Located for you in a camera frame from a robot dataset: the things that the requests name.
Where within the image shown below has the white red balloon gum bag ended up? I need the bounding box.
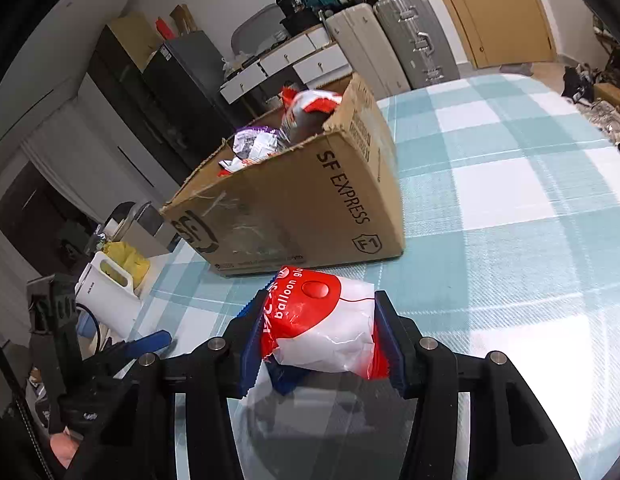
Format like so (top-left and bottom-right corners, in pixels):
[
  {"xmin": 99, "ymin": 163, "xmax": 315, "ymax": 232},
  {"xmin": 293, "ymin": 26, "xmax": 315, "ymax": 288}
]
[{"xmin": 261, "ymin": 266, "xmax": 389, "ymax": 380}]

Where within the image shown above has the silver purple snack bag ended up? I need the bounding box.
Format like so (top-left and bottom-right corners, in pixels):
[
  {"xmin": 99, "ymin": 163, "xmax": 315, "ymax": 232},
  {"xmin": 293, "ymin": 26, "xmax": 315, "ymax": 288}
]
[{"xmin": 232, "ymin": 127, "xmax": 290, "ymax": 162}]

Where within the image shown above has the white red noodle snack bag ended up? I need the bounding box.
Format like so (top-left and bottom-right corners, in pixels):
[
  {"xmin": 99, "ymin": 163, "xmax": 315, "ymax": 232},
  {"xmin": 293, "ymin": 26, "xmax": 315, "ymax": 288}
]
[{"xmin": 281, "ymin": 87, "xmax": 342, "ymax": 145}]

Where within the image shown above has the person's left hand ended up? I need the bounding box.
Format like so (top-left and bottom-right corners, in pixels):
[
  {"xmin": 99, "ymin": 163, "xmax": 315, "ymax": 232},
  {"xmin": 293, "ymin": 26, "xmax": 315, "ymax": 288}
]
[{"xmin": 49, "ymin": 430, "xmax": 82, "ymax": 469}]

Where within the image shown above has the white electric kettle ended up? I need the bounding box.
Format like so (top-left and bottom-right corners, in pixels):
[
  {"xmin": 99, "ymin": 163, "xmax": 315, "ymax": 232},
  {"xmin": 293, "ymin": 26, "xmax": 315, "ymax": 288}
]
[{"xmin": 74, "ymin": 252, "xmax": 142, "ymax": 338}]

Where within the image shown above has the cardboard SF express box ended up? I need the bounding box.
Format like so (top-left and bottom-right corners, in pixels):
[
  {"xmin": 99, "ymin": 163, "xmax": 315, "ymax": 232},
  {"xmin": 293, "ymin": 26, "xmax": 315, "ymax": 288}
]
[{"xmin": 160, "ymin": 74, "xmax": 405, "ymax": 275}]

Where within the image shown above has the white curtain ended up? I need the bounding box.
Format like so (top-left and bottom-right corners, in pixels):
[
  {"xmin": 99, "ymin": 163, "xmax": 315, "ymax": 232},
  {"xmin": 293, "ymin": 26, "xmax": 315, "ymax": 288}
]
[{"xmin": 20, "ymin": 99, "xmax": 156, "ymax": 223}]

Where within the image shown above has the black refrigerator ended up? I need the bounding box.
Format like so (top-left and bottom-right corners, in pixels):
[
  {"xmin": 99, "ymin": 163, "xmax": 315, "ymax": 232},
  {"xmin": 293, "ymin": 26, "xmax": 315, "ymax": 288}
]
[{"xmin": 142, "ymin": 30, "xmax": 251, "ymax": 165}]

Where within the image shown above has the white drawer desk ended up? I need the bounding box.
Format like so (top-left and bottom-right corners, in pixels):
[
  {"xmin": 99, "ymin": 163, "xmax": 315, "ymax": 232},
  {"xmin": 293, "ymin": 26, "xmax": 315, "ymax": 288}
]
[{"xmin": 220, "ymin": 25, "xmax": 352, "ymax": 116}]

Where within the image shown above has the silver suitcase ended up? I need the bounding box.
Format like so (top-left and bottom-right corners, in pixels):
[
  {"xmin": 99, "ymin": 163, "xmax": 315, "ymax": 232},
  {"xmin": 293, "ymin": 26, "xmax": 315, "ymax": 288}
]
[{"xmin": 373, "ymin": 0, "xmax": 459, "ymax": 90}]

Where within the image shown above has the dark tall cabinet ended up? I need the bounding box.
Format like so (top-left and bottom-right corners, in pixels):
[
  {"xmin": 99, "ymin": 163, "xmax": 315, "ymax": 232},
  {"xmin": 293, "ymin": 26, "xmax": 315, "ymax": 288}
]
[{"xmin": 87, "ymin": 12, "xmax": 196, "ymax": 182}]

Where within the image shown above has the beige suitcase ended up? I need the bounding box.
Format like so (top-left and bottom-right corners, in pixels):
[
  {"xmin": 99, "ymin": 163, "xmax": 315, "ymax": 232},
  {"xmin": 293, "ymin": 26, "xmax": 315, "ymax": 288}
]
[{"xmin": 325, "ymin": 3, "xmax": 411, "ymax": 100}]

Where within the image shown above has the oval mirror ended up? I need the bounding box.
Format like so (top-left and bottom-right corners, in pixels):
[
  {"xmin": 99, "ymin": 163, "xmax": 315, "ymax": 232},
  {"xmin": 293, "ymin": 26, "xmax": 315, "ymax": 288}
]
[{"xmin": 231, "ymin": 3, "xmax": 290, "ymax": 55}]

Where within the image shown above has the pile of shoes on floor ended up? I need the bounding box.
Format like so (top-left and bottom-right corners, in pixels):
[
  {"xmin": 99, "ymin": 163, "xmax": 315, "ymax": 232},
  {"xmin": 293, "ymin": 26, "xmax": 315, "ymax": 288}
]
[{"xmin": 562, "ymin": 64, "xmax": 620, "ymax": 153}]

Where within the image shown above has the small cardboard box on floor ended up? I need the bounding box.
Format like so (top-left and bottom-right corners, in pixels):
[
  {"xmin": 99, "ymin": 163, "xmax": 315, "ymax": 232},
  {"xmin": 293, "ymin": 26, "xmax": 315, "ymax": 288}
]
[{"xmin": 594, "ymin": 82, "xmax": 620, "ymax": 114}]

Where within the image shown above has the wooden door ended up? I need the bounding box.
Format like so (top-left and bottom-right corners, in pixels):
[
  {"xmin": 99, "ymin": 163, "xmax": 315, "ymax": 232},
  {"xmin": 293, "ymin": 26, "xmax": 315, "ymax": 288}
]
[{"xmin": 443, "ymin": 0, "xmax": 556, "ymax": 68}]

